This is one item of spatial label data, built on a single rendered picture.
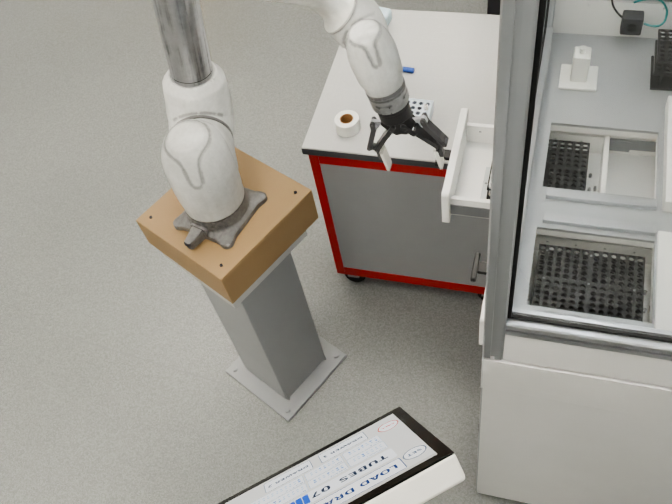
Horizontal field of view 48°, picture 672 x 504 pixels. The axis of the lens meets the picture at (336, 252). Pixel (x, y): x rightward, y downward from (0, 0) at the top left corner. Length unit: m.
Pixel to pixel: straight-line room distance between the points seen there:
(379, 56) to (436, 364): 1.27
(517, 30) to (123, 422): 2.12
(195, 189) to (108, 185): 1.64
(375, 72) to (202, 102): 0.44
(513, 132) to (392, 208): 1.32
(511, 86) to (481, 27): 1.51
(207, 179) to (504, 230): 0.79
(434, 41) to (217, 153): 0.94
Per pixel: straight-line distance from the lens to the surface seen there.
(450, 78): 2.28
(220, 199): 1.77
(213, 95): 1.83
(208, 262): 1.83
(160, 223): 1.95
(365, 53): 1.60
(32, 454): 2.82
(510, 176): 1.06
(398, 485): 1.17
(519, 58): 0.91
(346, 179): 2.22
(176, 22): 1.71
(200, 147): 1.70
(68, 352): 2.94
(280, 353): 2.32
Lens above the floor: 2.31
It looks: 54 degrees down
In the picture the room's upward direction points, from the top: 13 degrees counter-clockwise
